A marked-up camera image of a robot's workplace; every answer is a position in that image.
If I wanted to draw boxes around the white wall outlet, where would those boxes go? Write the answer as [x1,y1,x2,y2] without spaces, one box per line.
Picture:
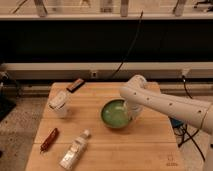
[91,71,98,79]

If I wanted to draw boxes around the black hanging cable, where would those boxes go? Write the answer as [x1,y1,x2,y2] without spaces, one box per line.
[105,10,145,81]

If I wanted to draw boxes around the green ceramic bowl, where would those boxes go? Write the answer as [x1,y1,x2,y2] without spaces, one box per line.
[101,99,130,129]

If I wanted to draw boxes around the red-brown pocket knife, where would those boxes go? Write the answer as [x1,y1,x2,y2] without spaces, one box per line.
[40,128,59,152]

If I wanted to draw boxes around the blue connector box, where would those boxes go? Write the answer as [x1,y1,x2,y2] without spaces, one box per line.
[170,118,183,128]

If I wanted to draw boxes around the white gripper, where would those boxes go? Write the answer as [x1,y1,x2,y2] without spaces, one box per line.
[124,101,143,121]

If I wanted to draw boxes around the brown rectangular block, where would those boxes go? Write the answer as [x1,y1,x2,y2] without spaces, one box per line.
[67,78,85,93]

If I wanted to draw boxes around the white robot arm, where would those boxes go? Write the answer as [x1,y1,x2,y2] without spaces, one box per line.
[119,75,213,171]

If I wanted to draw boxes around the clear plastic bottle white label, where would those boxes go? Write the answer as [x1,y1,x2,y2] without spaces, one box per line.
[60,130,90,171]

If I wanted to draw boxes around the clear plastic cup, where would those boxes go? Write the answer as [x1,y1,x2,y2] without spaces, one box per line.
[48,91,68,118]

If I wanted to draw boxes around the black floor cables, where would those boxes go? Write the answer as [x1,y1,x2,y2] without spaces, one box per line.
[173,75,206,162]

